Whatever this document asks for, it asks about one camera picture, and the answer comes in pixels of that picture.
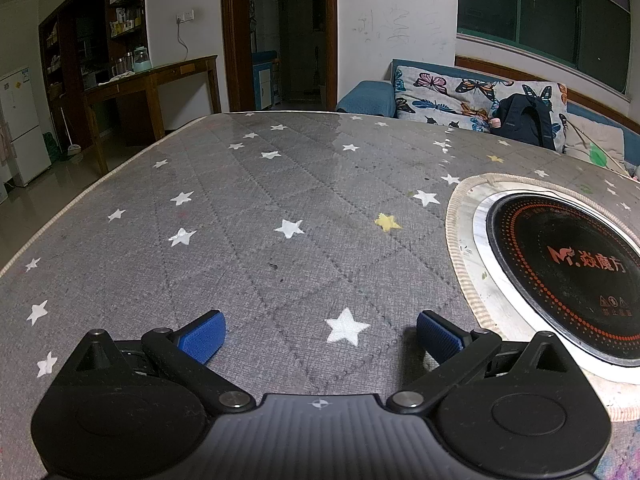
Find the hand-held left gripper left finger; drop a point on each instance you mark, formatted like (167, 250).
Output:
(202, 338)

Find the dark window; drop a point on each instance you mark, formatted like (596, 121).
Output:
(550, 15)

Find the white broom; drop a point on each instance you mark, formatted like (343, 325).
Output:
(74, 149)

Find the black backpack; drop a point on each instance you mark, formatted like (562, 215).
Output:
(525, 120)

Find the wooden door frame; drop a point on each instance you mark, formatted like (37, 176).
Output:
(231, 35)

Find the blue and white cabinet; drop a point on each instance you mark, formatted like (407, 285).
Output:
(264, 82)

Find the dark wooden shelf unit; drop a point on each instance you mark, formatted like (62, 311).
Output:
(65, 50)

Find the round black induction cooktop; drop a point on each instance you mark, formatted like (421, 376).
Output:
(565, 280)

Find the butterfly print pillow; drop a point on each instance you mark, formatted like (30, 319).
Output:
(440, 91)

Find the green basket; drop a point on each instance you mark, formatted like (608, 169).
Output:
(51, 147)

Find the glass jar with teal base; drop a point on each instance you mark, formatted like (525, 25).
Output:
(141, 62)

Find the cream cushion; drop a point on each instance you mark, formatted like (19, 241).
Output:
(595, 135)

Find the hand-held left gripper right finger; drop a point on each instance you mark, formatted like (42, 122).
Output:
(439, 337)

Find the white wall socket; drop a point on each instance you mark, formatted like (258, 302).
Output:
(185, 17)

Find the white refrigerator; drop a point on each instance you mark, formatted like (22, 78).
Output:
(22, 125)

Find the grey star-print table cover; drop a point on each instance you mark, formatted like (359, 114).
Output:
(300, 260)

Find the clear glass pitcher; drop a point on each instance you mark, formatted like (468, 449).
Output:
(121, 66)

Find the wooden desk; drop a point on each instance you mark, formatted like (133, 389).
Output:
(165, 71)

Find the blue sofa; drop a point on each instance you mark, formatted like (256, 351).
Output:
(365, 97)

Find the white cloth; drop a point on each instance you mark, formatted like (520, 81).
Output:
(121, 76)

